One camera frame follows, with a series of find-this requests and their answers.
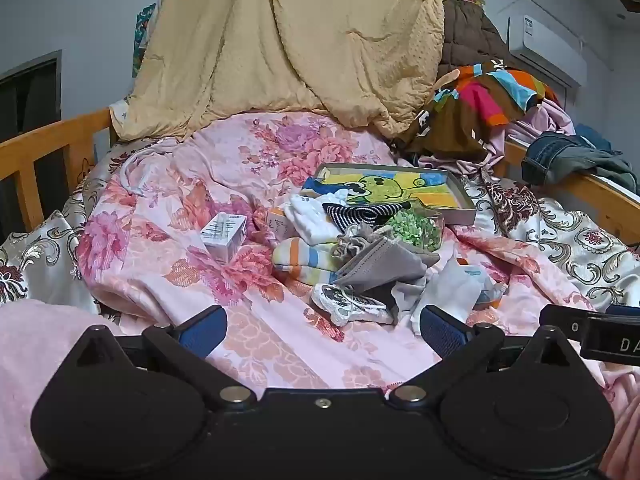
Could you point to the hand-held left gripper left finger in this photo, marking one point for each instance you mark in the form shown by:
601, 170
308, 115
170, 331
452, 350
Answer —
202, 332

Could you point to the white cloth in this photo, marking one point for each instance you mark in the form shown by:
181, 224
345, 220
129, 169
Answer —
407, 305

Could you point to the brown quilted blanket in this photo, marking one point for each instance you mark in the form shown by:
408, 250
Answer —
465, 35

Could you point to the cartoon print box tray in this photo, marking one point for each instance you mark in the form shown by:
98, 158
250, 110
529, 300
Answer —
425, 185

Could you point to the small orange white box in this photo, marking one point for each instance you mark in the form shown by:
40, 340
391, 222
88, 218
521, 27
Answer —
277, 222

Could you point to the white air conditioner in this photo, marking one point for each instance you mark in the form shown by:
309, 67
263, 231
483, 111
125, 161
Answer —
545, 45

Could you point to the pink floral bedsheet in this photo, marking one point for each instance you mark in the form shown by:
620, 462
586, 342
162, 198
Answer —
175, 195

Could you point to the pink fleece blanket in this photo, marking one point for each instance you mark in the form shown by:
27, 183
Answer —
30, 360

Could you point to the white fluffy sock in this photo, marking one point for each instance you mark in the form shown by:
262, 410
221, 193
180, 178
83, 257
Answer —
310, 220

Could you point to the yellow dotted quilt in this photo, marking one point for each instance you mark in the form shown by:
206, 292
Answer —
275, 35

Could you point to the dark window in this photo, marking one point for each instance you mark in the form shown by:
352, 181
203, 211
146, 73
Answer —
25, 95

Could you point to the brown multicolour striped shirt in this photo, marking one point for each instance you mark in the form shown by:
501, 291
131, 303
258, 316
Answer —
460, 110

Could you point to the small wall poster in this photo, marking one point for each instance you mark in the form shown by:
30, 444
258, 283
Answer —
142, 35

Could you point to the white wipes packet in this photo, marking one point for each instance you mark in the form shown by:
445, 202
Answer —
455, 290

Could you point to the green patterned sock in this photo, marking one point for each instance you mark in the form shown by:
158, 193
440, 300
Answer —
415, 230

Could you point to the pastel striped sock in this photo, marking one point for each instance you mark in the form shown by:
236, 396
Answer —
300, 260

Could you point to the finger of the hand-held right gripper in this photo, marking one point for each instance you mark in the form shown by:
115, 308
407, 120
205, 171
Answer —
562, 322

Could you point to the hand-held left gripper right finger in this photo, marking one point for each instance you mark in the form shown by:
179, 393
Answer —
442, 332

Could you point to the blue denim jeans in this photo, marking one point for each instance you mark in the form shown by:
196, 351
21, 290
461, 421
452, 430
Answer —
550, 155

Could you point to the white sock with black print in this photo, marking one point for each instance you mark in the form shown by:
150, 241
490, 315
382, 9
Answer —
345, 305

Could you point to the black white striped sock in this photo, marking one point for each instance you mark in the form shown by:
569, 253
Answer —
350, 212

